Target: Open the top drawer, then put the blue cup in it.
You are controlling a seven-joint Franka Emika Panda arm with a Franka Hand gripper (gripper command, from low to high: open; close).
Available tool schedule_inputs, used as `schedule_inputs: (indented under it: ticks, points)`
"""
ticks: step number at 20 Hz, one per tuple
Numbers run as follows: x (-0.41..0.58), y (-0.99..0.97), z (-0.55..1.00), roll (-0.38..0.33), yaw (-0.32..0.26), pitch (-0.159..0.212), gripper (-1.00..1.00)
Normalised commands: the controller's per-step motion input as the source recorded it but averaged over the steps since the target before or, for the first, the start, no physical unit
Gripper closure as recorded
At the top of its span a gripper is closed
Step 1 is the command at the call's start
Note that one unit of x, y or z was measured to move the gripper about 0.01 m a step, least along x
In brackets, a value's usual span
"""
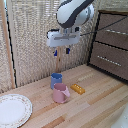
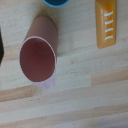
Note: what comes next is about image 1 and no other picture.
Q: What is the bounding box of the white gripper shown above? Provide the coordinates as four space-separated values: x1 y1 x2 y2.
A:
46 27 82 57

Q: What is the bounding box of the blue cup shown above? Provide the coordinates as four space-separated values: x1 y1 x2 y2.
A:
50 72 64 90

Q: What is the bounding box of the long metal drawer handle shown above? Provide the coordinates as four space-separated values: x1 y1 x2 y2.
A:
105 28 128 36

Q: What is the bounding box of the wide bamboo screen panel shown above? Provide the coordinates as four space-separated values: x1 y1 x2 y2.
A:
6 0 63 88

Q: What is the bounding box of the yellow rectangular block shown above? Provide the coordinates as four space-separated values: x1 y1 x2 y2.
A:
70 83 86 96

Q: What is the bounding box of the pink mug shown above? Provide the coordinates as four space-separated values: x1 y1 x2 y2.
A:
52 82 72 104

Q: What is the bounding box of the white floral rim plate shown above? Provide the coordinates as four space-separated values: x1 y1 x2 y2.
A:
0 93 34 128

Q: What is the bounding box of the pale grey rounded object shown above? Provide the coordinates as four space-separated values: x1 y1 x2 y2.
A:
110 104 128 128

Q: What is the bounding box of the wooden screen post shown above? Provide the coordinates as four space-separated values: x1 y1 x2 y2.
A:
0 0 17 90
55 0 68 75

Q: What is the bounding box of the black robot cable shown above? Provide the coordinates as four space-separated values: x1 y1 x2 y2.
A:
79 15 128 37

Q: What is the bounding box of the short metal drawer handle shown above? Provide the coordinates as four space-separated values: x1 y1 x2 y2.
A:
96 54 123 67

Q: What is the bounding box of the dark drawer cabinet frame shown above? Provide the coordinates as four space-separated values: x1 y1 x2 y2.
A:
87 8 128 83

